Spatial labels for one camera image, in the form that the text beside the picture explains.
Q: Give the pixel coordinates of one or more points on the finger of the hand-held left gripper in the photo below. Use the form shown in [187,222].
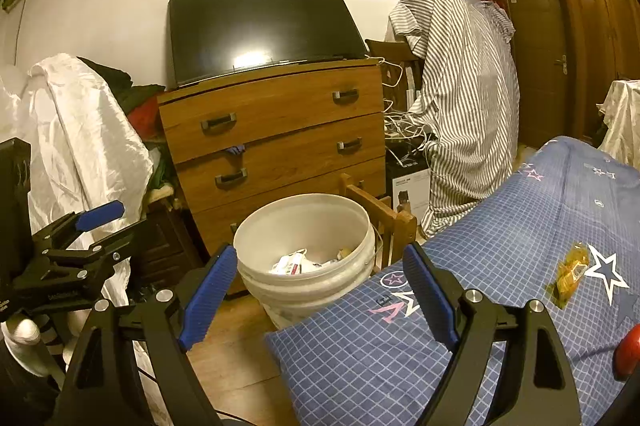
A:
[100,215]
[115,243]

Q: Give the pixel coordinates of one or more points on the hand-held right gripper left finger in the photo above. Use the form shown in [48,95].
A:
[207,298]

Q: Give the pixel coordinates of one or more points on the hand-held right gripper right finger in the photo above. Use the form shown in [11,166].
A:
[430,298]

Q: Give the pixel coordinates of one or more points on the torn white paper wrapper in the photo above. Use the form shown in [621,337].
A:
[292,263]

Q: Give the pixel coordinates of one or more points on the white plastic bucket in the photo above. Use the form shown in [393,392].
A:
[300,296]

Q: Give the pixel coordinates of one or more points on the person's left hand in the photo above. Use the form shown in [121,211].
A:
[22,333]

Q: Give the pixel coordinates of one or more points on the dark wooden nightstand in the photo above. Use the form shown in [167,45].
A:
[170,251]

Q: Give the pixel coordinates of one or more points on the white crumpled sheet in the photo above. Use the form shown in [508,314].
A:
[75,131]

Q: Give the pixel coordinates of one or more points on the small light wooden chair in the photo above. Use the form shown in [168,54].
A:
[385,216]

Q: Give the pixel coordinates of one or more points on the white printed carton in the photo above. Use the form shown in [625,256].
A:
[412,191]

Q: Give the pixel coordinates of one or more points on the blue checked star blanket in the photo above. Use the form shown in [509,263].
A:
[525,216]

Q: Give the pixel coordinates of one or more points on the yellow snack packet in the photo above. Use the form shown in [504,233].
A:
[570,273]

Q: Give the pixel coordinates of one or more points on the black box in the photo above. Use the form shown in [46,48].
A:
[407,156]

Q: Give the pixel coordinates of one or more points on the blue cloth in drawer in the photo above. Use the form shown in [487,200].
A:
[235,150]

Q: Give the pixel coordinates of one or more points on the wooden dresser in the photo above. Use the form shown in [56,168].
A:
[280,146]

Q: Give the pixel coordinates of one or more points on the striped grey cloth cover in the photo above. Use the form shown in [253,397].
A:
[465,106]

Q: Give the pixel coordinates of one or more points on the dark wooden chair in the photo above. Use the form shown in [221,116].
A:
[395,56]

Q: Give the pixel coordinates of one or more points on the black flat television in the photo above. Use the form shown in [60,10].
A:
[260,26]

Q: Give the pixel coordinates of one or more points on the brown wooden door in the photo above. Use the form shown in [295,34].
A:
[530,46]

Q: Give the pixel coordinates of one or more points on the red door ornament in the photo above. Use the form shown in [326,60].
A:
[492,1]

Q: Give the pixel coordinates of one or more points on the dark wooden wardrobe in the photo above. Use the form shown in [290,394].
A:
[600,16]

